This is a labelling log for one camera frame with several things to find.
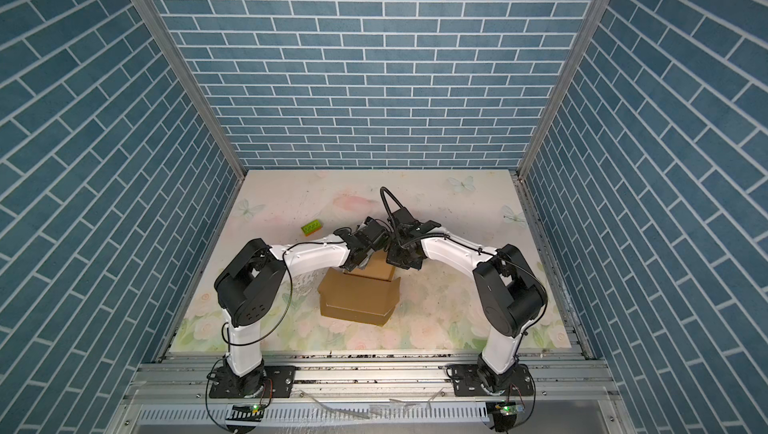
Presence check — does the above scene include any brown cardboard box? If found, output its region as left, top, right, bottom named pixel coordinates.
left=318, top=251, right=401, bottom=326

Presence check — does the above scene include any green orange toy brick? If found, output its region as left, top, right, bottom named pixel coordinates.
left=301, top=219, right=323, bottom=236

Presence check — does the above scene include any white slotted cable duct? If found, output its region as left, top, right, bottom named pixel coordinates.
left=137, top=402, right=490, bottom=427

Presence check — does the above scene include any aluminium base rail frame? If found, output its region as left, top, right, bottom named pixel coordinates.
left=108, top=354, right=633, bottom=433

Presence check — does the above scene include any right corner aluminium post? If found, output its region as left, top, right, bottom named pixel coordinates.
left=517, top=0, right=610, bottom=180

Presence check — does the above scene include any corner aluminium post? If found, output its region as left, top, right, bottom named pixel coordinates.
left=517, top=0, right=610, bottom=180
left=131, top=0, right=246, bottom=181

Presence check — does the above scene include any left corner aluminium post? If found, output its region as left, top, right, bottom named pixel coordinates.
left=131, top=0, right=246, bottom=181

